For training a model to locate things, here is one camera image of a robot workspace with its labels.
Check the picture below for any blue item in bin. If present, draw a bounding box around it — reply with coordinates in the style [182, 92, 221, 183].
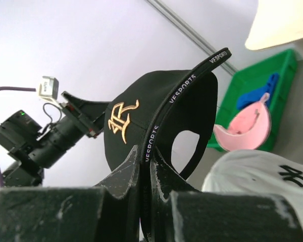
[236, 73, 280, 110]

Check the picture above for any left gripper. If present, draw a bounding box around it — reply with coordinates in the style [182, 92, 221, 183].
[60, 91, 109, 138]

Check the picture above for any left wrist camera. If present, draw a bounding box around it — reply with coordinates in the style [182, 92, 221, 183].
[37, 76, 59, 102]

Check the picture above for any pink white baseball cap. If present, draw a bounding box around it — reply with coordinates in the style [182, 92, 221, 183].
[213, 93, 271, 151]

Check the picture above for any green plastic bin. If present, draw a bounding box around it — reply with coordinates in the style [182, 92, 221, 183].
[215, 49, 297, 151]

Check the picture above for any black cap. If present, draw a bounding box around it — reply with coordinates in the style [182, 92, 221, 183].
[104, 48, 231, 241]

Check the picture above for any cream bucket hat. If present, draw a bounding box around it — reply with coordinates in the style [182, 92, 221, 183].
[245, 0, 303, 50]

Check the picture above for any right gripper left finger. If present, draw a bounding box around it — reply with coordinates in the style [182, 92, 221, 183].
[0, 145, 139, 241]

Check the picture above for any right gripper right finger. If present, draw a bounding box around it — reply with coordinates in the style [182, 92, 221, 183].
[142, 152, 303, 241]

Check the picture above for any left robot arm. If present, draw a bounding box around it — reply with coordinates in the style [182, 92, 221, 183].
[0, 91, 108, 187]

